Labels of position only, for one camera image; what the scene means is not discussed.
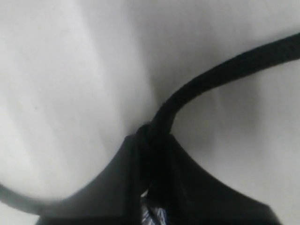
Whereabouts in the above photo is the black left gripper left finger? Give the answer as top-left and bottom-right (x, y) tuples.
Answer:
(37, 135), (141, 225)

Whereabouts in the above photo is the black cord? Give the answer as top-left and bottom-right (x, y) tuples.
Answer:
(0, 31), (300, 225)

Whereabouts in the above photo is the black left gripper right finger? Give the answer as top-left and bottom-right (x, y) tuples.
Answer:
(147, 135), (279, 225)

